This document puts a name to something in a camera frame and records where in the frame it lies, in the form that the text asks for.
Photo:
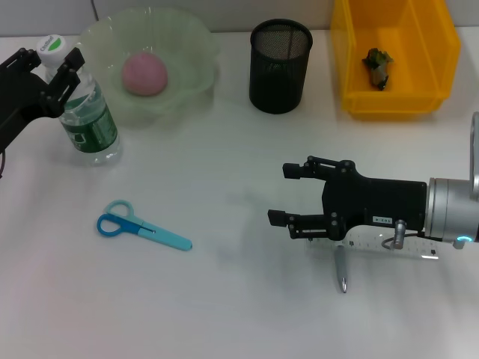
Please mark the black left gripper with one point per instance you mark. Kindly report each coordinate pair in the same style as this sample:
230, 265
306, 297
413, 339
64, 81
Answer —
18, 97

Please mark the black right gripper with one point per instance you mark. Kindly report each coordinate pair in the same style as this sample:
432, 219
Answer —
374, 202

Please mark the clear bottle green label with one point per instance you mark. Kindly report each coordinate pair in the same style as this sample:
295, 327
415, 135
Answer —
93, 127

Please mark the pink peach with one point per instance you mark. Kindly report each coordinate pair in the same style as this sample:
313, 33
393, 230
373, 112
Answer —
144, 73

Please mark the blue scissors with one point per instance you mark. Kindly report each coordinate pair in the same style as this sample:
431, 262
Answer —
164, 237

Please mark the green plastic wrapper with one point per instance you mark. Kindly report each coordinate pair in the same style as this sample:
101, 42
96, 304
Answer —
378, 63

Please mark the clear plastic ruler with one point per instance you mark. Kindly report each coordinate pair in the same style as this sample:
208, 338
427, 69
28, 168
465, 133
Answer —
374, 239

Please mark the silver pen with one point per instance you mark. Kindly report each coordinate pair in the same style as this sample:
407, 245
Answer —
341, 269

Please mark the black mesh pen holder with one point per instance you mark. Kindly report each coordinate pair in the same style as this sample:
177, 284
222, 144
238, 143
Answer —
278, 75

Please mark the translucent green fruit plate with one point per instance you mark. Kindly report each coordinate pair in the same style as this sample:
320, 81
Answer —
179, 48

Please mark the yellow plastic bin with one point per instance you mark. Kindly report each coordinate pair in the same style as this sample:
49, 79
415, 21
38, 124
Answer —
419, 75

